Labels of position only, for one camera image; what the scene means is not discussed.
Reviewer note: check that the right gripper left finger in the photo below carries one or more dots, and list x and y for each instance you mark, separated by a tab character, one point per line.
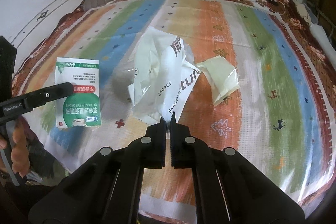
155	151

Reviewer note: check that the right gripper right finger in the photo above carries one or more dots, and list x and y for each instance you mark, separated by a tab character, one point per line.
179	149

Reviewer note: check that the green white medicine box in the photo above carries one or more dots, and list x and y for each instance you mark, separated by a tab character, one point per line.
82	107

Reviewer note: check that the white plastic wrapper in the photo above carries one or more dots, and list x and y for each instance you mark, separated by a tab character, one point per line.
164	76

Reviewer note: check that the pale yellow snack wrapper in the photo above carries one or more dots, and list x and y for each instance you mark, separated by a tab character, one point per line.
222	77

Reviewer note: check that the person's left hand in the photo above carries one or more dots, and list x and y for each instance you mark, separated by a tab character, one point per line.
20	152

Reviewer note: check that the white headboard panel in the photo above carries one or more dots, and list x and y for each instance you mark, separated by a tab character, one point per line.
27	23

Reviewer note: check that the colourful striped woven blanket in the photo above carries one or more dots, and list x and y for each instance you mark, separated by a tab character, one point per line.
131	76

